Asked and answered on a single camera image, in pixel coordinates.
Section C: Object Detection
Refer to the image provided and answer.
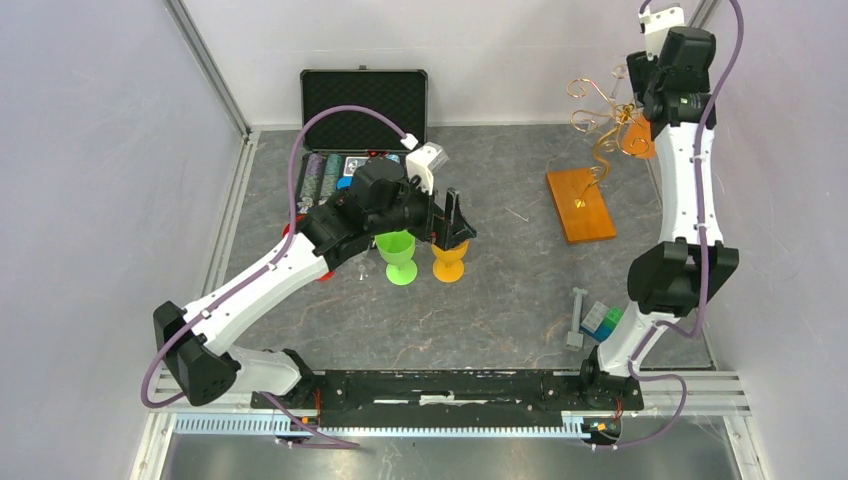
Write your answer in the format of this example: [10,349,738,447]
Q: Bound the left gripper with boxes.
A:
[368,169,476,251]

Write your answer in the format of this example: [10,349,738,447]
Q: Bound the yellow plastic wine glass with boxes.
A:
[431,240,471,283]

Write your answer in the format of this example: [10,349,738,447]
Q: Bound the green plastic wine glass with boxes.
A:
[375,231,418,286]

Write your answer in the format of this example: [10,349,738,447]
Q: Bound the orange plastic wine glass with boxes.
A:
[619,113,656,159]

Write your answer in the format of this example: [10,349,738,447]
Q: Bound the red plastic wine glass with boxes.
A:
[282,214,334,283]

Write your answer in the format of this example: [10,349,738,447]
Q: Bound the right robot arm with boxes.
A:
[577,26,740,408]

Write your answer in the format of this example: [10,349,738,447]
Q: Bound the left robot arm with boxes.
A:
[153,159,477,408]

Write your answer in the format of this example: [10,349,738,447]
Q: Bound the wooden rack base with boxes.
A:
[546,168,617,245]

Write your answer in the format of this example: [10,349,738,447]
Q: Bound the blue round chip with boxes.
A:
[336,176,353,190]

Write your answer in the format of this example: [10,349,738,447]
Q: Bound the black poker chip case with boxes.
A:
[294,67,429,214]

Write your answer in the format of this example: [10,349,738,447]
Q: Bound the blue green building blocks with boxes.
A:
[580,301,624,343]

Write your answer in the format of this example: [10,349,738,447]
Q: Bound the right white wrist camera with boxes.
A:
[639,3,685,60]

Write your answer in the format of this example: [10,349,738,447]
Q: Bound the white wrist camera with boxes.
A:
[403,142,449,195]
[639,3,685,60]

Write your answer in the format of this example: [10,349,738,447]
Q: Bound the gold wire glass rack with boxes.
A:
[566,77,642,185]

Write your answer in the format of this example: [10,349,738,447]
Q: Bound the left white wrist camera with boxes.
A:
[403,142,449,195]

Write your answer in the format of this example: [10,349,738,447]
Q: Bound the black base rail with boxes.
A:
[278,369,644,428]

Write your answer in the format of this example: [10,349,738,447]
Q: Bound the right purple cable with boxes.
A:
[589,0,745,452]

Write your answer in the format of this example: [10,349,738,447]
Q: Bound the purple cable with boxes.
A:
[140,104,420,452]
[589,0,745,452]

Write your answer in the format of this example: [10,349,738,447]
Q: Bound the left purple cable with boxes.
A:
[140,104,420,452]

